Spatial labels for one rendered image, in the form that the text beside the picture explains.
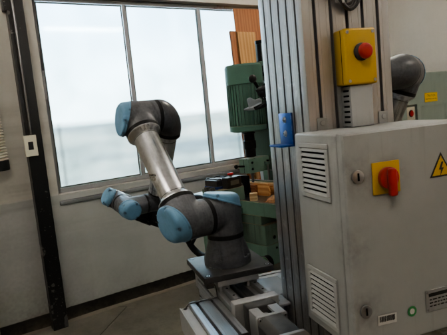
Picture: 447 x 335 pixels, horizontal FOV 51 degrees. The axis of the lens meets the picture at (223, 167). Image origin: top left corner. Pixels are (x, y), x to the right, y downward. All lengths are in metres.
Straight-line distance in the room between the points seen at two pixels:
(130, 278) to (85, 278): 0.33
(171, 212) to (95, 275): 2.11
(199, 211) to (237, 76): 0.91
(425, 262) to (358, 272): 0.17
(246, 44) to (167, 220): 2.61
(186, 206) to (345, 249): 0.55
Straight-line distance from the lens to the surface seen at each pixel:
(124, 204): 1.81
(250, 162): 2.18
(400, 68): 1.63
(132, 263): 3.51
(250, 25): 3.97
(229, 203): 1.44
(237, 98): 2.15
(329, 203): 1.04
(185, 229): 1.37
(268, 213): 1.98
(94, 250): 3.39
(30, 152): 3.10
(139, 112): 1.58
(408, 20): 4.41
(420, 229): 1.11
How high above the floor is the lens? 1.30
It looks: 7 degrees down
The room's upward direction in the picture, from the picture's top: 6 degrees counter-clockwise
